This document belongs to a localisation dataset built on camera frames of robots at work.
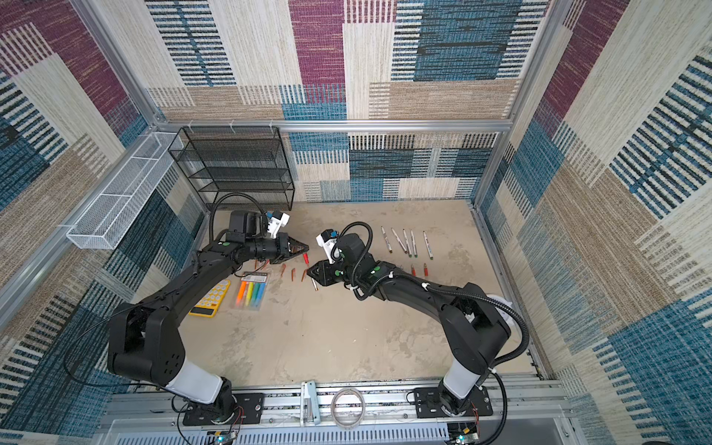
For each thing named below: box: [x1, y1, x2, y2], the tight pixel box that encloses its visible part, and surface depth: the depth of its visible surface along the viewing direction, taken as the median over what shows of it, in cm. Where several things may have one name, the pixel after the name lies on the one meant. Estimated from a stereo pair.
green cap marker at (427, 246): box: [422, 229, 434, 261], surface depth 107 cm
